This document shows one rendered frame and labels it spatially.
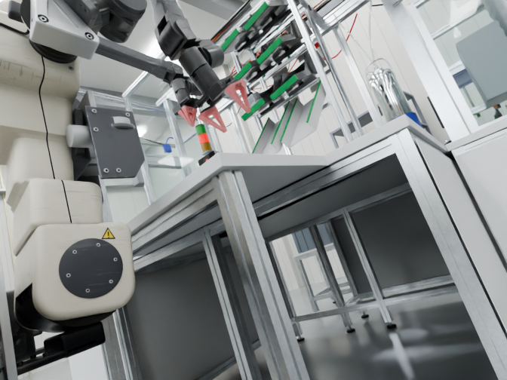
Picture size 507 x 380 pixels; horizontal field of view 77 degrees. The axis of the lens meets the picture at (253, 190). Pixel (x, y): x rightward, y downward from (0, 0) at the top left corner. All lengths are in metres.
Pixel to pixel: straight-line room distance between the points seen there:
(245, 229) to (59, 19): 0.49
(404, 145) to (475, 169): 0.72
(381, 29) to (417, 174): 5.00
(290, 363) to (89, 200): 0.46
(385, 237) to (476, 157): 1.29
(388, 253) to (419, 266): 0.23
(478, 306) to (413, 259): 1.82
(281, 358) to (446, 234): 0.46
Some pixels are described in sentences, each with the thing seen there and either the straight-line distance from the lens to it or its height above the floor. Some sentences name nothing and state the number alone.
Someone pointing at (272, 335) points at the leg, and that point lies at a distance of 0.61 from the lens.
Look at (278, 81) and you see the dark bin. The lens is 1.38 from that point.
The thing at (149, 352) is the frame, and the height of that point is 0.41.
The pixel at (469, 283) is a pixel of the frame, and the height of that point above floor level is 0.46.
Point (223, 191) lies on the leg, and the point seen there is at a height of 0.79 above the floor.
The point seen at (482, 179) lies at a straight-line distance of 1.55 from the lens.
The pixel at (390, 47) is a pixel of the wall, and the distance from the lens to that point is 5.62.
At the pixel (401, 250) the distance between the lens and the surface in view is 2.67.
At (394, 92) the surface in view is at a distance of 1.93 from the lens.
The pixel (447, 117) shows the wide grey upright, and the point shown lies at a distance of 2.19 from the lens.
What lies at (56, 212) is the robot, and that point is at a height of 0.83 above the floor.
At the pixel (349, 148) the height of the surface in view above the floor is 0.84.
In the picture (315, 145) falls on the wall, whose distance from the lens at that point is 5.94.
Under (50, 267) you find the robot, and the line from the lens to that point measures 0.63.
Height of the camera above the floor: 0.64
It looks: 13 degrees up
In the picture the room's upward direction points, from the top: 19 degrees counter-clockwise
